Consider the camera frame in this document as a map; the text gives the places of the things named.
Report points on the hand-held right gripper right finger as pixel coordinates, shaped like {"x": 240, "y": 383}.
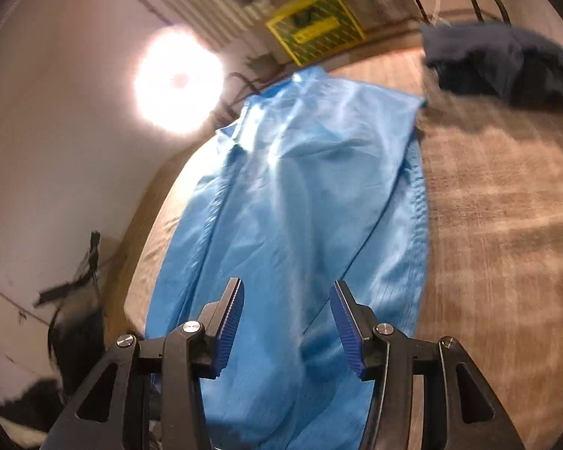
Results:
{"x": 347, "y": 333}

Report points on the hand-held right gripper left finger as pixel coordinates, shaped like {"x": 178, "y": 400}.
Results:
{"x": 227, "y": 333}

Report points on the blue long-sleeved garment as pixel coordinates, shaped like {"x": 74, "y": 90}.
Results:
{"x": 300, "y": 187}

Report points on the dark folded clothes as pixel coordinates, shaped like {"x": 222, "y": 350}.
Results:
{"x": 492, "y": 56}

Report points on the bed with plaid sheet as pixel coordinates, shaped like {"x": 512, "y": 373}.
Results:
{"x": 488, "y": 220}

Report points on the black light stand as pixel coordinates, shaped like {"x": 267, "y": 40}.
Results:
{"x": 237, "y": 77}

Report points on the yellow and green box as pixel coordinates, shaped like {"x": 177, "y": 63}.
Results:
{"x": 319, "y": 28}

